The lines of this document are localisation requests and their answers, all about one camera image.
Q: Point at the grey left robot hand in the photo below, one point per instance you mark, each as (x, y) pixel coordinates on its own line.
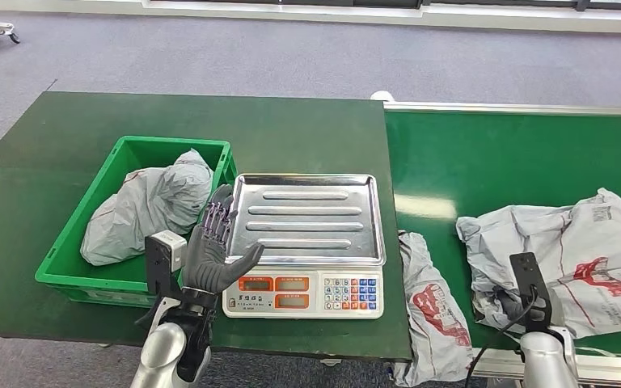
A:
(206, 265)

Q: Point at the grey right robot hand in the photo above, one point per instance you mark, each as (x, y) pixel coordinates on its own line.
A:
(511, 308)

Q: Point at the grey mailer package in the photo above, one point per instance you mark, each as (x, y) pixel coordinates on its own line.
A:
(144, 209)
(433, 310)
(583, 241)

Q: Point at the grey mailer package, red print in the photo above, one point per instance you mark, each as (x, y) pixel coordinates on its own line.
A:
(433, 310)

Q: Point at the crumpled grey mailer package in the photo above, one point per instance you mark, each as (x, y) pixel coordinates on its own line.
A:
(144, 209)

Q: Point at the green conveyor belt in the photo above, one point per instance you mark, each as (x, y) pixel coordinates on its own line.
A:
(503, 160)

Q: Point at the white round conveyor end cap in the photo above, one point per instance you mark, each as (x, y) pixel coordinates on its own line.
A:
(381, 97)

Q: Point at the electronic scale with steel tray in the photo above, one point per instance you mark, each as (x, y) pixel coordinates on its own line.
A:
(300, 214)

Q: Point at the green plastic crate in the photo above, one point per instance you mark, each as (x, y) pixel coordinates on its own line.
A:
(69, 259)

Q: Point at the white window ledge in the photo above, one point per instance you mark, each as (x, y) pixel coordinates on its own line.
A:
(503, 18)

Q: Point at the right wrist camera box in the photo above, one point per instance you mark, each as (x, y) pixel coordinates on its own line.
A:
(527, 273)

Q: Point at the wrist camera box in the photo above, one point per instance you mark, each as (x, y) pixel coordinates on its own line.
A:
(527, 273)
(163, 254)

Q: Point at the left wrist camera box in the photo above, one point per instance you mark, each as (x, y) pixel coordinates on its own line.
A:
(163, 254)

